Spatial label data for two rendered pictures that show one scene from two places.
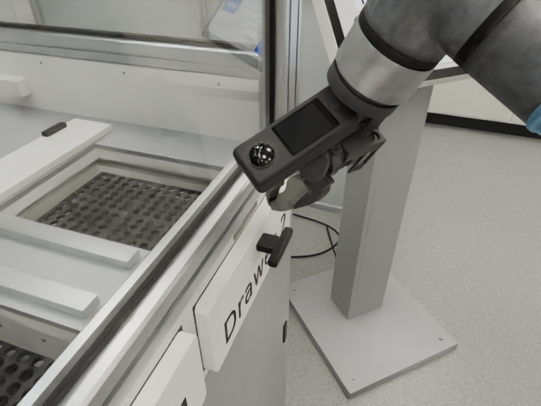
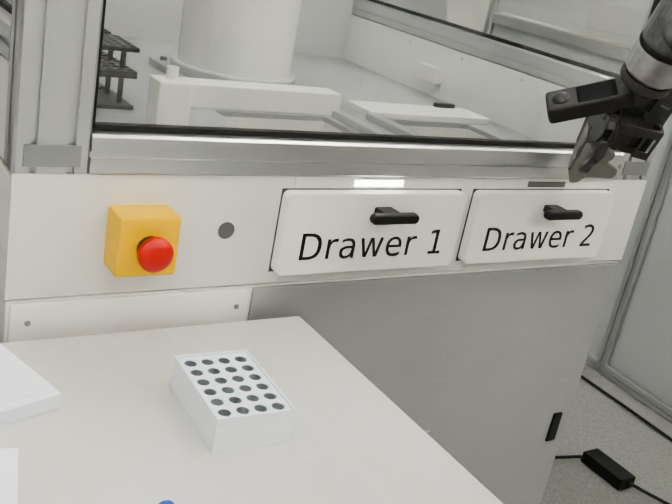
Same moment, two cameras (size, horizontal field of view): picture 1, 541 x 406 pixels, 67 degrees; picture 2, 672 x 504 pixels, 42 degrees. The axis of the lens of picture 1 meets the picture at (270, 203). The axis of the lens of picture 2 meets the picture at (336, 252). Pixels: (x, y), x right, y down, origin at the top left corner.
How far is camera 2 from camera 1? 0.96 m
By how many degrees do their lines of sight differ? 34
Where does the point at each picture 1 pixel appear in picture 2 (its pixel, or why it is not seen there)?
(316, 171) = (598, 132)
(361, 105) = (629, 81)
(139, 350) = (436, 159)
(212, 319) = (481, 204)
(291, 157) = (577, 103)
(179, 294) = (471, 165)
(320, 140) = (599, 99)
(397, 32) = (649, 34)
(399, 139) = not seen: outside the picture
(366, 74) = (633, 59)
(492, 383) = not seen: outside the picture
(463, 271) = not seen: outside the picture
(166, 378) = (439, 193)
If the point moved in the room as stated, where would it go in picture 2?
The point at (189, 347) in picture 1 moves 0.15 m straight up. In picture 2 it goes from (459, 195) to (485, 90)
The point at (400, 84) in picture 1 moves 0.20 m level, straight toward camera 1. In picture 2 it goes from (650, 69) to (541, 56)
